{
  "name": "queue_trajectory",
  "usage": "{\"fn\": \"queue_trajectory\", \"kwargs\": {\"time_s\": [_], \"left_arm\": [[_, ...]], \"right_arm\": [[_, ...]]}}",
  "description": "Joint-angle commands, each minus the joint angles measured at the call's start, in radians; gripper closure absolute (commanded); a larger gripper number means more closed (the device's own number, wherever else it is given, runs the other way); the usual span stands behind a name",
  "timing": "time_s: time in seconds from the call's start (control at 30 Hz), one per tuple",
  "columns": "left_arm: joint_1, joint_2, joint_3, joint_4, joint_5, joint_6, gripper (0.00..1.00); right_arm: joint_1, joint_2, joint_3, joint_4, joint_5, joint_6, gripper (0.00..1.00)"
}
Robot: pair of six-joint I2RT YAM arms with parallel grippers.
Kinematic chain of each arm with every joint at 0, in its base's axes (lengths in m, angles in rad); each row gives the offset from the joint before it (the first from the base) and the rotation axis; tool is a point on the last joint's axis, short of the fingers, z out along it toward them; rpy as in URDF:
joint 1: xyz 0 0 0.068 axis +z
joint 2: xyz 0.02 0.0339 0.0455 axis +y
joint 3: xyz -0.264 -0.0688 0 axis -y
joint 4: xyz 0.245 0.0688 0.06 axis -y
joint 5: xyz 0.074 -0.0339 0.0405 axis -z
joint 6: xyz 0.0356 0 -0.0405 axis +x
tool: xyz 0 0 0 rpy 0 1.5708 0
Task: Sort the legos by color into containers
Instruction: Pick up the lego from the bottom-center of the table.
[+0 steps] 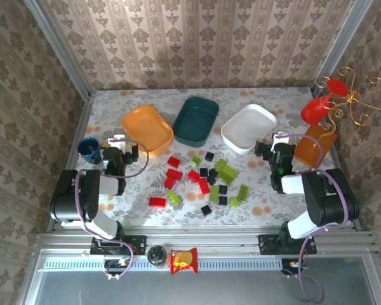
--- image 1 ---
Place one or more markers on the teal plastic container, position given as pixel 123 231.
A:
pixel 195 124

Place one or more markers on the orange wooden board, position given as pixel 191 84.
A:
pixel 317 146

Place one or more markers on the small green lego brick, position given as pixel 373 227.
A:
pixel 196 161
pixel 234 202

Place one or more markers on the aluminium corner post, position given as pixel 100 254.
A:
pixel 346 41
pixel 57 47

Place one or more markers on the white plastic container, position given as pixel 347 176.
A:
pixel 247 127

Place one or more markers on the small electronics board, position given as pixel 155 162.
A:
pixel 117 263
pixel 293 264

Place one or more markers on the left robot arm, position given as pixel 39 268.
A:
pixel 73 197

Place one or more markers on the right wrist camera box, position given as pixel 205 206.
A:
pixel 281 136

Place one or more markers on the red glass goblet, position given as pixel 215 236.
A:
pixel 314 111

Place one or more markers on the blue mug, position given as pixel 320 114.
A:
pixel 89 149

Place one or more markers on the red snack bag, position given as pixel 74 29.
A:
pixel 184 260

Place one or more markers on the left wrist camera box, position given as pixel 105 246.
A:
pixel 117 141

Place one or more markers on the aluminium front rail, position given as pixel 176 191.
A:
pixel 209 241

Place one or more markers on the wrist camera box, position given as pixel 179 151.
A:
pixel 281 136
pixel 117 141

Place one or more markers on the orange plastic container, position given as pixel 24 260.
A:
pixel 146 127

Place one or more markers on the dark round jar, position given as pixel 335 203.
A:
pixel 157 256

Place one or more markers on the red lego brick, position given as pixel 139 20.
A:
pixel 173 162
pixel 204 186
pixel 193 176
pixel 174 174
pixel 157 202
pixel 169 183

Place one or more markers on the grey metal panel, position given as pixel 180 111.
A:
pixel 209 286

